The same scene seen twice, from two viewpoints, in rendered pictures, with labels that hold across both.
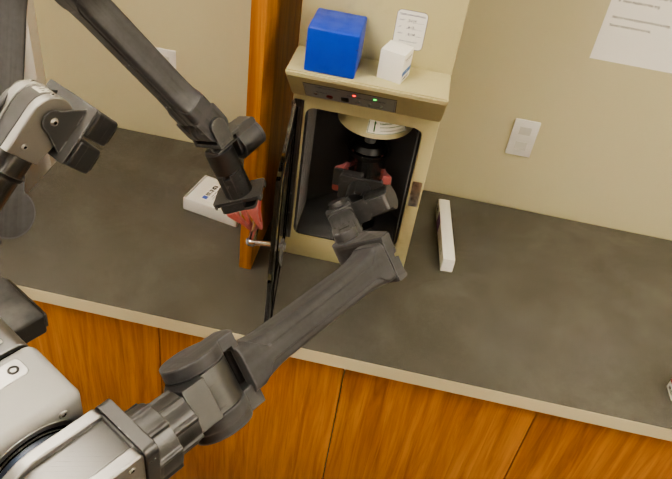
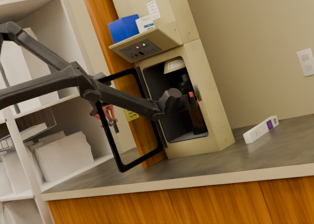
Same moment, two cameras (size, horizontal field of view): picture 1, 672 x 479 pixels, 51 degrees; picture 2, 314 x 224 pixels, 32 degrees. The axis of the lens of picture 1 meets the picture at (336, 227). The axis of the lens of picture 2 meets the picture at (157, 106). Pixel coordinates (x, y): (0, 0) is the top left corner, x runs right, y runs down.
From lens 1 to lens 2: 178 cm
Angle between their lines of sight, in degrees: 52
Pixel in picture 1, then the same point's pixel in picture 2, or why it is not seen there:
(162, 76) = (53, 59)
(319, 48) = (113, 31)
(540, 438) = (277, 212)
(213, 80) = not seen: hidden behind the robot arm
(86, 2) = (20, 38)
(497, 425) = (251, 210)
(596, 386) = (289, 158)
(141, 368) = not seen: outside the picture
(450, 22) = not seen: outside the picture
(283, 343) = (6, 91)
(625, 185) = not seen: outside the picture
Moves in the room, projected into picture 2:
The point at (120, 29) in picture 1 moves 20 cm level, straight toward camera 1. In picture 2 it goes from (34, 45) to (8, 49)
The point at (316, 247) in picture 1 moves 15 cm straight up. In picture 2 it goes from (179, 148) to (168, 117)
